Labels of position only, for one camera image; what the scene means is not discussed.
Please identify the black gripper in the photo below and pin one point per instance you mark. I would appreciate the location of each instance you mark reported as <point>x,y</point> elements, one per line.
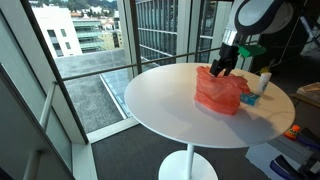
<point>228,54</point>

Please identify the white table pedestal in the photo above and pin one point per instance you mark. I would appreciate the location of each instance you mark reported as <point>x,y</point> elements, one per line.
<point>187,166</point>

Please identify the white bottle yellow-green cap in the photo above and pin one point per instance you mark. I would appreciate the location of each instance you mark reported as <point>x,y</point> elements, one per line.
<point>265,70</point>

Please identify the white bottle blue label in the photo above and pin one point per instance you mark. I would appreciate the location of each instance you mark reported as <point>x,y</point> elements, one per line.
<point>263,83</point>

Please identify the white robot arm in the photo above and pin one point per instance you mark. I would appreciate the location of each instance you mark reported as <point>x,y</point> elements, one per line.
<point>258,15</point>

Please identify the metal window railing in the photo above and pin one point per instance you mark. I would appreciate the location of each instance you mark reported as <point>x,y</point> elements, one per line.
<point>150,62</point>

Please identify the orange toy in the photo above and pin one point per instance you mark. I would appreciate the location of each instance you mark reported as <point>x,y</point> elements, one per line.
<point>292,132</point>

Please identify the grey flat box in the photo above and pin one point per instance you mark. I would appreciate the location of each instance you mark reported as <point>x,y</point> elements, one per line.
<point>290,149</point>

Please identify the stack of books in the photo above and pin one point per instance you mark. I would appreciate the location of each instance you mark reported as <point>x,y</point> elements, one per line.
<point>309,92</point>

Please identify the teal small box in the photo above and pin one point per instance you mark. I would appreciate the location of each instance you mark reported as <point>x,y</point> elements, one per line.
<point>250,99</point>

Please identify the red plastic bag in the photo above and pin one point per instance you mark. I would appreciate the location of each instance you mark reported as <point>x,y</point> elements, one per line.
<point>218,91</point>

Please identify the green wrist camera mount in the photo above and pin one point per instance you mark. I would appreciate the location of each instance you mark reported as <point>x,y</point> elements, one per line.
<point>251,50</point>

